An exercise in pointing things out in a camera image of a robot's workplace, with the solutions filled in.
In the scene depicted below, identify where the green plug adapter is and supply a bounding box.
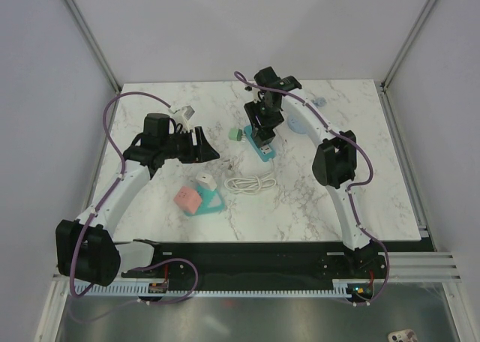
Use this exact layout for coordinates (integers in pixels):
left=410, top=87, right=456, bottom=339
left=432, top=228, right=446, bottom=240
left=228, top=127, right=245, bottom=142

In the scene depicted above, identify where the black cube charger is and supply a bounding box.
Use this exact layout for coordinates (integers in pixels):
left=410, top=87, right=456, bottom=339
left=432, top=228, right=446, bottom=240
left=250, top=125, right=275, bottom=149

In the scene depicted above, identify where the right aluminium frame post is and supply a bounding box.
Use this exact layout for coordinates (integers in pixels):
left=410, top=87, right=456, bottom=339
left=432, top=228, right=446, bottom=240
left=379, top=0, right=440, bottom=93

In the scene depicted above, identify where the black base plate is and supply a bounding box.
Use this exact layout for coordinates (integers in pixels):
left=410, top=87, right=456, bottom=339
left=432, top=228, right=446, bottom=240
left=119, top=238, right=391, bottom=293

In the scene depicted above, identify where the pink cube socket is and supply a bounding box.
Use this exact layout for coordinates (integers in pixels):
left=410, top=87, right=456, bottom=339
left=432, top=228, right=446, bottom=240
left=173, top=186, right=203, bottom=215

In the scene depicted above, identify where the white charger plug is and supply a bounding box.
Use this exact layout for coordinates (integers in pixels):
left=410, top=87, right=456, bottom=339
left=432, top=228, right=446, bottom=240
left=196, top=172, right=218, bottom=191

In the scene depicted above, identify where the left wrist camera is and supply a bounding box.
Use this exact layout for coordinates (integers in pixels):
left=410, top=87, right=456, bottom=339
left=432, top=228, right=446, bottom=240
left=172, top=106, right=195, bottom=131

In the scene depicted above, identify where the white cable duct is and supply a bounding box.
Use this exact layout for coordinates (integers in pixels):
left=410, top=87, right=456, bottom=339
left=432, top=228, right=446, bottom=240
left=86, top=278, right=352, bottom=299

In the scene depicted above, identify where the white coiled power cord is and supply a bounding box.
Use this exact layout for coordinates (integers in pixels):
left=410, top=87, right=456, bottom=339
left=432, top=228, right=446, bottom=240
left=223, top=157, right=279, bottom=195

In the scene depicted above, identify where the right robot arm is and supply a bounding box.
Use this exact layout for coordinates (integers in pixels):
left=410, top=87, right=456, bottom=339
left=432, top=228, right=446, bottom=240
left=234, top=67, right=389, bottom=278

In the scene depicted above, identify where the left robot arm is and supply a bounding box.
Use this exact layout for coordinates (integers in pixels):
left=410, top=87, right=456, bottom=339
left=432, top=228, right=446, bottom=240
left=55, top=113, right=220, bottom=287

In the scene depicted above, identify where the aluminium frame post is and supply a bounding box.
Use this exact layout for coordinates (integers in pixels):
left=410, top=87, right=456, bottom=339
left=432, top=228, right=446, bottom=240
left=62, top=0, right=122, bottom=93
left=379, top=0, right=440, bottom=93

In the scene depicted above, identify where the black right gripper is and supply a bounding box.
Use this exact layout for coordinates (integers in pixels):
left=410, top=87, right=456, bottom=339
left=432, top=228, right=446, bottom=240
left=243, top=97, right=284, bottom=137

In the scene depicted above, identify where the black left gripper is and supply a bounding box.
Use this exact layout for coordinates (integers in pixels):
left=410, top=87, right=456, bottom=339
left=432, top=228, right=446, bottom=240
left=160, top=127, right=219, bottom=164

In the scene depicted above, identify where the left aluminium frame post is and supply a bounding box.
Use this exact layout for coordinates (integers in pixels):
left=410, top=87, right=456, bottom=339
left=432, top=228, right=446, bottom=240
left=62, top=0, right=122, bottom=93

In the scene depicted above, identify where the blue round power strip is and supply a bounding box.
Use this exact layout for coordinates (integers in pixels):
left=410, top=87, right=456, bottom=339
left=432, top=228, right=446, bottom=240
left=287, top=115, right=308, bottom=135

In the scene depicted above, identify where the teal triangular power strip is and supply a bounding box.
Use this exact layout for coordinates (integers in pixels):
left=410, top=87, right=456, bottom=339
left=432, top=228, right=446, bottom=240
left=184, top=184, right=225, bottom=217

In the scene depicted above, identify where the blue rectangular power strip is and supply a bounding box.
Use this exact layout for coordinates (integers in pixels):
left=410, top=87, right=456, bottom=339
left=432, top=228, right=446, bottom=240
left=244, top=125, right=276, bottom=162

